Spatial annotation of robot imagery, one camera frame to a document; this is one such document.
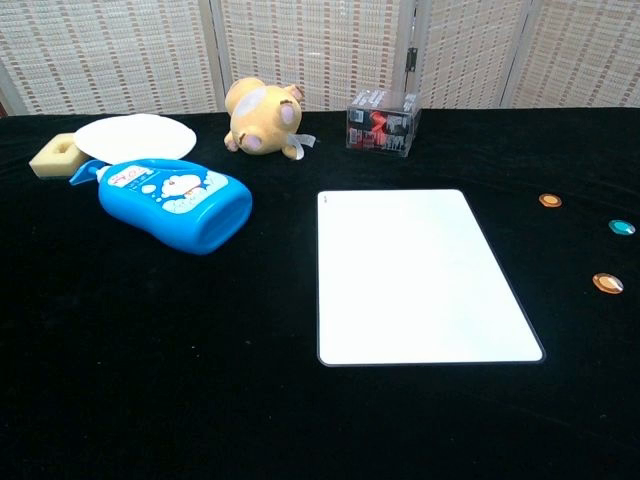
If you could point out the orange disc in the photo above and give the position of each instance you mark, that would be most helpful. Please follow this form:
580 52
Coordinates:
607 283
550 200

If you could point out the teal disc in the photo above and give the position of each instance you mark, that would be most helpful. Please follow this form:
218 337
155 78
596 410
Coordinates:
621 227

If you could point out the white magnetic board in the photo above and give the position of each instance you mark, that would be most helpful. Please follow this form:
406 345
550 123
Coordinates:
420 280

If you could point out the clear plastic box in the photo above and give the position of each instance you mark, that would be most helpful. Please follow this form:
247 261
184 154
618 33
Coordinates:
382 130

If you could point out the yellow plush bear toy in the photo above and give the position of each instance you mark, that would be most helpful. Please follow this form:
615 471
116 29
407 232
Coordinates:
262 120

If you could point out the blue pump bottle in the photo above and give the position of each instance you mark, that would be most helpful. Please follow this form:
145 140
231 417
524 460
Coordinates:
190 210

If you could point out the woven folding screen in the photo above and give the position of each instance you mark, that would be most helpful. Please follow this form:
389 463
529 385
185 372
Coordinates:
310 50

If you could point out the black tablecloth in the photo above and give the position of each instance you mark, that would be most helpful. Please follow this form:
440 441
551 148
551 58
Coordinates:
150 350

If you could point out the white round plate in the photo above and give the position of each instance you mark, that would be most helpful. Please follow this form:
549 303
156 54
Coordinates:
135 137

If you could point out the yellow sponge with hole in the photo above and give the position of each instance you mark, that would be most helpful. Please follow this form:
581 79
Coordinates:
47 162

